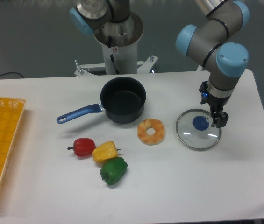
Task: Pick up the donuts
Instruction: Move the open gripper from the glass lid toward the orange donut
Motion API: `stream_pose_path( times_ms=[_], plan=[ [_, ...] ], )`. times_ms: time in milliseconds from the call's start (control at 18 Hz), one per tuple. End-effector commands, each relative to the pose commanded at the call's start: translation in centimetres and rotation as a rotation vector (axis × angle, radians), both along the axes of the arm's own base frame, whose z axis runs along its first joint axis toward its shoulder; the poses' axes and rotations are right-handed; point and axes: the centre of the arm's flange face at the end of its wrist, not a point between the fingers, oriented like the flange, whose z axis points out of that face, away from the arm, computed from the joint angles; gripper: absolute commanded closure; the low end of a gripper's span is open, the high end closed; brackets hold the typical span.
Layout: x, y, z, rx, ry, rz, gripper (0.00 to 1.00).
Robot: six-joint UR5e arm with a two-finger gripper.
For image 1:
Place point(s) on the glass lid blue knob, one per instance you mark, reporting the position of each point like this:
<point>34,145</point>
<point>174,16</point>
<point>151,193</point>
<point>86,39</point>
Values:
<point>194,130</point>

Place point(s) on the red bell pepper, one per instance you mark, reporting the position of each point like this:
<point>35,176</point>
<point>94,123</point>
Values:
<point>83,147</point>

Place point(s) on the black saucepan blue handle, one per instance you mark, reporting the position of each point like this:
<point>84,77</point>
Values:
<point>122,99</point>

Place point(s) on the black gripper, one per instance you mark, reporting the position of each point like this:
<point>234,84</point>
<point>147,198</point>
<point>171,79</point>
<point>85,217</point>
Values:
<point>216,99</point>

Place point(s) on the green bell pepper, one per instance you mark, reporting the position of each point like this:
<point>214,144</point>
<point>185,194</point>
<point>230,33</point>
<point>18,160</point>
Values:
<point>113,170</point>

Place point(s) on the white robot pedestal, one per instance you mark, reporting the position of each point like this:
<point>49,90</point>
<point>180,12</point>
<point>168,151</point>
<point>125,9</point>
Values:
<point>119,42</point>

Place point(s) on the yellow bell pepper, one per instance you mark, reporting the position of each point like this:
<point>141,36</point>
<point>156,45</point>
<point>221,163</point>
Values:
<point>105,152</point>

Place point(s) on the glazed orange donut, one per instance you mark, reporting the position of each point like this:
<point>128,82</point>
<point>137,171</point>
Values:
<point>151,131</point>

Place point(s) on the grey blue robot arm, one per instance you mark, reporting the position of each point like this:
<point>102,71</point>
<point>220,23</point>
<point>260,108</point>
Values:
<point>208,45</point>

